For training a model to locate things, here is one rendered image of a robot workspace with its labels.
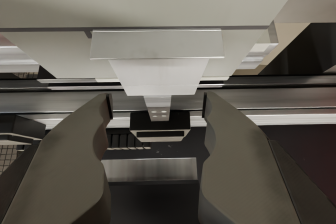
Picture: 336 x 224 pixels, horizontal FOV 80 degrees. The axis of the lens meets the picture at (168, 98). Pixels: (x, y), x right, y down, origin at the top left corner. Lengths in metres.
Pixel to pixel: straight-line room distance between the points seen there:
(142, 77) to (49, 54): 0.08
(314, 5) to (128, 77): 0.29
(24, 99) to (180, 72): 0.43
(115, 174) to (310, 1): 0.34
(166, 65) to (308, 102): 0.44
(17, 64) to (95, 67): 0.12
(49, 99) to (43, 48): 0.36
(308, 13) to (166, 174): 0.31
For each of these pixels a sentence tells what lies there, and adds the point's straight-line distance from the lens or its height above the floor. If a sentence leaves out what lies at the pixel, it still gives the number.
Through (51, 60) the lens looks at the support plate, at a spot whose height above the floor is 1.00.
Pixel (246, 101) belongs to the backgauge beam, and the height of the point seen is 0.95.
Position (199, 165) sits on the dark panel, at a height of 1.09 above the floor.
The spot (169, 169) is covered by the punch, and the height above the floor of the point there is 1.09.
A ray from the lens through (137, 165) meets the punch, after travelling 0.21.
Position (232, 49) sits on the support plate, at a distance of 0.17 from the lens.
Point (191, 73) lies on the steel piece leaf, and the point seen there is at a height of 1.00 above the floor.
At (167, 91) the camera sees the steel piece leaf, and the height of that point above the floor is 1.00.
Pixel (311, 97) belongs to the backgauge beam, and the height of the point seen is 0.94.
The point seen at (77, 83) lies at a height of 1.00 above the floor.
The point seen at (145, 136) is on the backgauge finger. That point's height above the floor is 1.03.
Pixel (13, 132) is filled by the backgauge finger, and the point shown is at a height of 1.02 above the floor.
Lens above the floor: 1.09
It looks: 18 degrees down
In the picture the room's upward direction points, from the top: 179 degrees clockwise
